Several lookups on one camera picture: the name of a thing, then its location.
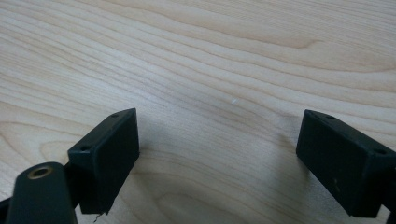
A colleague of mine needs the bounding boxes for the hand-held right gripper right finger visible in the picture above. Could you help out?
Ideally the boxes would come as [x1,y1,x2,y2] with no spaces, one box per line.
[295,108,396,218]

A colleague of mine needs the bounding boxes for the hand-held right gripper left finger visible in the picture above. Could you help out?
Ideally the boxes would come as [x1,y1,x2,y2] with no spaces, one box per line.
[67,107,141,216]

